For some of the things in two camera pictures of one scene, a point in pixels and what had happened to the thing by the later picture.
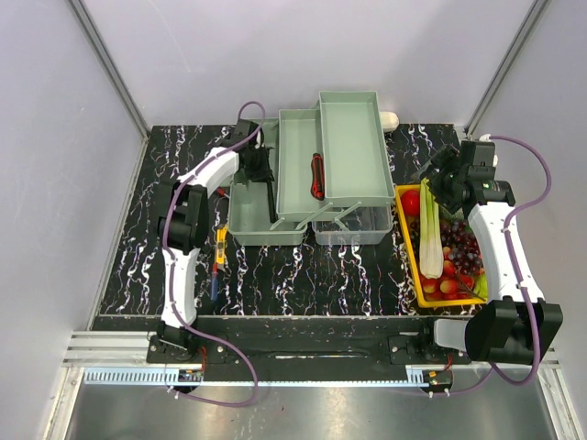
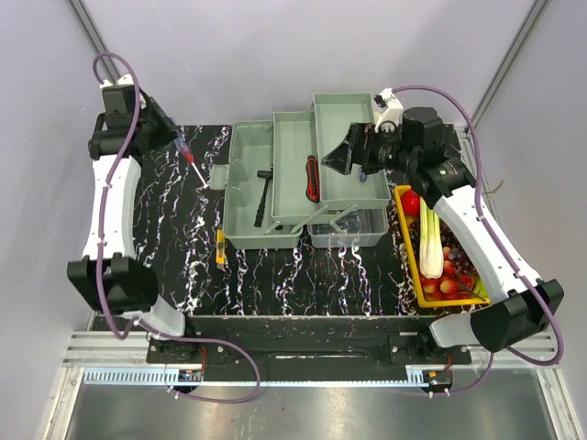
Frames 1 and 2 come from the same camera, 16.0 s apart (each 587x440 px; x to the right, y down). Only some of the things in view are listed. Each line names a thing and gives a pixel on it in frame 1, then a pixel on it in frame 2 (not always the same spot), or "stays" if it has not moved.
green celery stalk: x=431 y=254 stays
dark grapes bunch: x=448 y=286 stays
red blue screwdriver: x=215 y=281 → x=182 y=145
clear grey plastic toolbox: x=357 y=205 stays
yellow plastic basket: x=426 y=303 stays
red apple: x=411 y=203 stays
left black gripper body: x=260 y=167 → x=160 y=128
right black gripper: x=445 y=159 → x=363 y=137
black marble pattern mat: x=319 y=279 stays
